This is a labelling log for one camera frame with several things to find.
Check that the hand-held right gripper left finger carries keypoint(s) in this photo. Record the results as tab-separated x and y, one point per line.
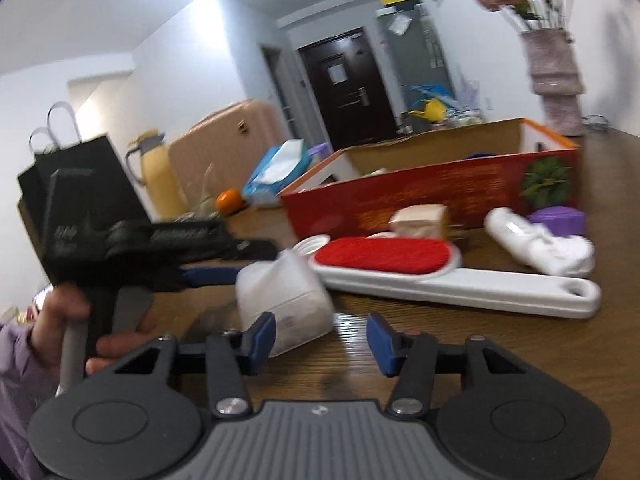
261	336

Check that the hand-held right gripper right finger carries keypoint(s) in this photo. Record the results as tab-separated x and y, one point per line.
381	341

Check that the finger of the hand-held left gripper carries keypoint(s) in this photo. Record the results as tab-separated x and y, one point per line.
255	249
210	276

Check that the white plastic bottle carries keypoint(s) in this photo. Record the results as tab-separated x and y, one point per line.
285	300

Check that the red and white lint brush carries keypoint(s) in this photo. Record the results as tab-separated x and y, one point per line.
400	260

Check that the red cardboard box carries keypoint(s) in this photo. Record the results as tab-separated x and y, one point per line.
425	190

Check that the person's left forearm purple sleeve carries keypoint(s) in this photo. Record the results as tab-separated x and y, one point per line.
20	385

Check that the person's left hand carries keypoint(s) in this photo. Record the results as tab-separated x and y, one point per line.
60	317

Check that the orange fruit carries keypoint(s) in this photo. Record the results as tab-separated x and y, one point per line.
229	201

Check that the white round lid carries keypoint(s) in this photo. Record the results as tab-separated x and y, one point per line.
311	246

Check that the black paper bag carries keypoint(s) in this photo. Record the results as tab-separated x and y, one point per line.
85	175

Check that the blue tissue pack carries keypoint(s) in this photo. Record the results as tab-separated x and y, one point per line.
277	172

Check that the yellow thermos jug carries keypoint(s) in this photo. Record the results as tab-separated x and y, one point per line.
157	180

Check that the pink suitcase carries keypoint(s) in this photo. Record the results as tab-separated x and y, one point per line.
220	145

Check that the purple round lid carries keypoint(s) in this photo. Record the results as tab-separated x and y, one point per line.
320	150

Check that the small beige box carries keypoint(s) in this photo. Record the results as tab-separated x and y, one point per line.
417	220

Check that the dark wooden door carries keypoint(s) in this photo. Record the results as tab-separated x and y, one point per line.
345	90

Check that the white plastic bag roll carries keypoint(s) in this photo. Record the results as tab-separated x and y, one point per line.
540	245

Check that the yellow watering can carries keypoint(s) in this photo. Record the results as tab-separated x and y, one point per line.
430	109

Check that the grey refrigerator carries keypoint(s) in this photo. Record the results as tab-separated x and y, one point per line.
415	45

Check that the pink textured vase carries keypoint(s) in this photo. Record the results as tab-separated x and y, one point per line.
552	70

